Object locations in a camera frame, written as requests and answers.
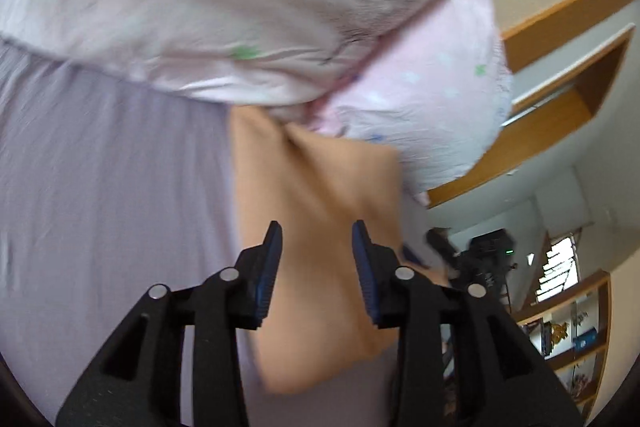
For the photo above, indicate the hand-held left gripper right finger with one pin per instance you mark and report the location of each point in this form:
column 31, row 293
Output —
column 364, row 279

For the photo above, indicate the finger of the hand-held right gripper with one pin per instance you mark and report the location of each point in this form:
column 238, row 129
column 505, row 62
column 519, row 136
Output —
column 441, row 247

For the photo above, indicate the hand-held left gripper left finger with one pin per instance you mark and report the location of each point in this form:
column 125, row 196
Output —
column 267, row 279

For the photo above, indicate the orange cloth garment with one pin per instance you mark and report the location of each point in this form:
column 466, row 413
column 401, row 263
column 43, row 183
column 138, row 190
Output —
column 320, row 217

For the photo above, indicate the window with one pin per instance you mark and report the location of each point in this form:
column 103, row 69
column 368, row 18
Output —
column 557, row 269

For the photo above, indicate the wooden bookshelf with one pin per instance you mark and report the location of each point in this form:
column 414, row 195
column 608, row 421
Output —
column 575, row 342

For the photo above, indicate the blue box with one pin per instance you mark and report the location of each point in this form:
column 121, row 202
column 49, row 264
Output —
column 586, row 341

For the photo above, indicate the lavender bed sheet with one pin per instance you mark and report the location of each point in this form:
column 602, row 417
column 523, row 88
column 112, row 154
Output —
column 100, row 187

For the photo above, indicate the wooden closet frame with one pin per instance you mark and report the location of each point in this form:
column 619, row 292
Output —
column 550, row 107

